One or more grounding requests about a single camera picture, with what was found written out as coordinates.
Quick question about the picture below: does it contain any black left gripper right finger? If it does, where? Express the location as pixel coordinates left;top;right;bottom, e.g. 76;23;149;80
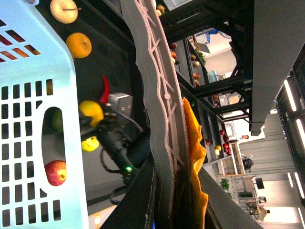
199;168;261;229

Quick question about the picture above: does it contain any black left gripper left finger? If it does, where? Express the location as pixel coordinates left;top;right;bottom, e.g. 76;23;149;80
101;155;157;229

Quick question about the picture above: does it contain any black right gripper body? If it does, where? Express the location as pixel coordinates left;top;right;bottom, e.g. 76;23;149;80
97;111;138;176

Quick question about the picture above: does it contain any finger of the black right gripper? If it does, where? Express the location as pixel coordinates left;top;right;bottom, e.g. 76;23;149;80
78;110;92;128
81;127;101;140

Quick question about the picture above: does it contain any yellow lemon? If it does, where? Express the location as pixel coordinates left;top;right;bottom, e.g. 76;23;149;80
79;100;104;127

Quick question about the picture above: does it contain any light blue shopping basket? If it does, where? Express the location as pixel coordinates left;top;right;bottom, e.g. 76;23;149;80
0;0;89;229

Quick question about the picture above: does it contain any grey basket handle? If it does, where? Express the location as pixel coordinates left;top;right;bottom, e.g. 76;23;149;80
121;0;192;229

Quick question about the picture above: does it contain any green apple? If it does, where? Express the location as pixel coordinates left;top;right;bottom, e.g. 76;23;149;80
81;136;100;152

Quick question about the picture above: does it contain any red chili pepper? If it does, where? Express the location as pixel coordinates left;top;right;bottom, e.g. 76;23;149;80
99;75;110;104

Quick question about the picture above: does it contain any green avocado front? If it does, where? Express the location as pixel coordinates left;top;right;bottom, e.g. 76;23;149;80
51;109;63;133

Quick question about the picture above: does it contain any red apple front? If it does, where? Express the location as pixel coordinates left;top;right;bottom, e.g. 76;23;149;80
44;160;67;186

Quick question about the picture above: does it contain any yellow cloth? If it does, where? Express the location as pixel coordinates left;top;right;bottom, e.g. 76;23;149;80
183;98;209;229

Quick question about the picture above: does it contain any golden apple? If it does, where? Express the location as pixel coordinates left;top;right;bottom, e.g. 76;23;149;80
66;32;92;59

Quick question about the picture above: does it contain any cream pear with stem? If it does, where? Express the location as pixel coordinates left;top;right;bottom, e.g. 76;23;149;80
50;0;81;24

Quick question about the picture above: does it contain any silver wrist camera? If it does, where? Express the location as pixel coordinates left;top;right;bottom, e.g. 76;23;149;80
107;93;133;117

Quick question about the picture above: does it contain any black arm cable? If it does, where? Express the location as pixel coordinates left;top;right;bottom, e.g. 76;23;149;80
99;145;127;206

